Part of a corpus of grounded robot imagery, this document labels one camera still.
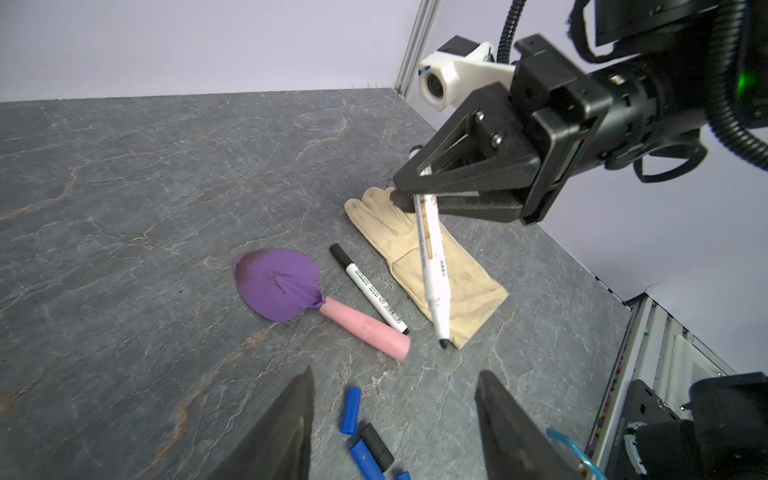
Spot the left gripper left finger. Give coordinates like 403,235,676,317
209,368,315,479

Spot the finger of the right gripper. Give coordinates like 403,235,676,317
390,189,524,223
394,83,541,195

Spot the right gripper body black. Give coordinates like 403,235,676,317
510,35,707,224

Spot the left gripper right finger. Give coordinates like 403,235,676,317
475,370,580,480

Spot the white marker pen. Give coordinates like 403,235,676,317
413,194,452,350
329,243,410,335

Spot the black pen cap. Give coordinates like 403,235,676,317
360,423,395,472

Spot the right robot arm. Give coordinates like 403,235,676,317
391,1,767,224

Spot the beige work glove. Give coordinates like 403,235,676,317
344,187,508,349

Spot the teal rake yellow handle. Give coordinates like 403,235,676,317
546,427,607,480

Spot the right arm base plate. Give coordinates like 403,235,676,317
603,380,681,479

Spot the purple trowel pink handle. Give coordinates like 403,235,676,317
232,249,411,363

